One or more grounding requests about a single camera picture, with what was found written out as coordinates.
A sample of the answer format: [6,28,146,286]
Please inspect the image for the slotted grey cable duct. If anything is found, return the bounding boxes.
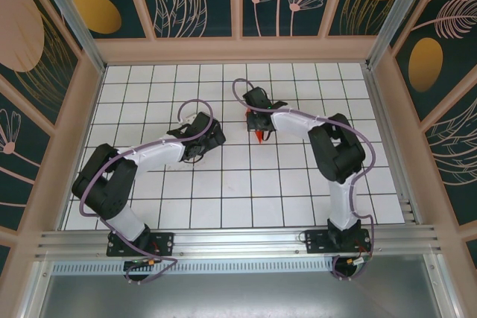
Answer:
[51,261,336,275]

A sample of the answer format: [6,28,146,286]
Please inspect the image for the aluminium side rail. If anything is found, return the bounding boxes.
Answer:
[363,64,424,226]

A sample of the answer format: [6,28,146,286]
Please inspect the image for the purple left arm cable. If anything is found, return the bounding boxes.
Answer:
[80,98,215,285]

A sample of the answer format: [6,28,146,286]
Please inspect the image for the aluminium frame post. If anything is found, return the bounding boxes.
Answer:
[29,0,107,73]
[364,0,437,69]

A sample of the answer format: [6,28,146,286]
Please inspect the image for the grey metal sheet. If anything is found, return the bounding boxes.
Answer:
[22,254,463,318]

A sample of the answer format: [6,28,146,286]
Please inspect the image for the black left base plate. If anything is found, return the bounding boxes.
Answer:
[106,231,176,258]

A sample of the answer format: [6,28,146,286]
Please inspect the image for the aluminium mounting rail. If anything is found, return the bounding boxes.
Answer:
[35,223,444,259]

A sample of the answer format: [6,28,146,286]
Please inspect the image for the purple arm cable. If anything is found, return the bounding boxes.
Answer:
[80,98,215,285]
[231,78,376,282]

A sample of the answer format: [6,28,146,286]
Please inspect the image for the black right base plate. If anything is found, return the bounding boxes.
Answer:
[304,228,373,255]

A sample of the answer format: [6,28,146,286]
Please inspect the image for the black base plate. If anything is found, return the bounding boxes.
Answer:
[106,231,176,258]
[304,228,373,255]

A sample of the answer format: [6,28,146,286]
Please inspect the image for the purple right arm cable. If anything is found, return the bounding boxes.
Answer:
[231,78,376,282]

